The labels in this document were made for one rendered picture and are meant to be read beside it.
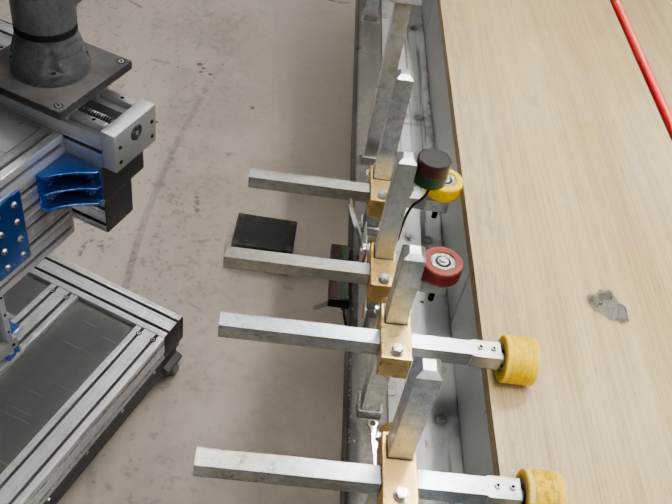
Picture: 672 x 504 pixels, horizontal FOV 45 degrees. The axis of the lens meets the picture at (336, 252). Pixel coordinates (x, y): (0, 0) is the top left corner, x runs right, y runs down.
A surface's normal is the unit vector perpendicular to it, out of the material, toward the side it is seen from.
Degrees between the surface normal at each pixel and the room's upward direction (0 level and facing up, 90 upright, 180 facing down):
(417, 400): 90
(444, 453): 0
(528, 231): 0
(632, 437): 0
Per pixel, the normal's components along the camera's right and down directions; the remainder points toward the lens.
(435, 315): 0.14, -0.70
